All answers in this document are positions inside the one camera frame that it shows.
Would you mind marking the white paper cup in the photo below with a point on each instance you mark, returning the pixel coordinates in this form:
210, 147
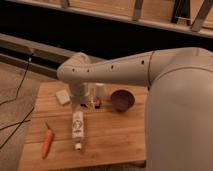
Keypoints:
100, 90

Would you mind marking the small dark snack packet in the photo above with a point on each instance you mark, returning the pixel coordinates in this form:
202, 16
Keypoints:
95, 104

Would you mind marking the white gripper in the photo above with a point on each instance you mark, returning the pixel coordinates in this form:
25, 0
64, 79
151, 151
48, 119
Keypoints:
79, 92

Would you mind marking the orange carrot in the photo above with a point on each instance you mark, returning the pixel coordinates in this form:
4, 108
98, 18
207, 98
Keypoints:
48, 138

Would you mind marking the clear plastic bottle white label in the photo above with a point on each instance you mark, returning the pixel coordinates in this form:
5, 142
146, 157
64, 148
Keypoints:
77, 127

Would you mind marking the purple ceramic bowl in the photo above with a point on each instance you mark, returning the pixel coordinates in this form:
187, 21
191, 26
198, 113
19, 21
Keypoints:
122, 100

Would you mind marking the beige sponge block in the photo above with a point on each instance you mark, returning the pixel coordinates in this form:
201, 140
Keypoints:
63, 97

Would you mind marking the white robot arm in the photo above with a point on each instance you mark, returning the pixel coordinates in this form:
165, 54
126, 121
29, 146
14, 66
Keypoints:
179, 105

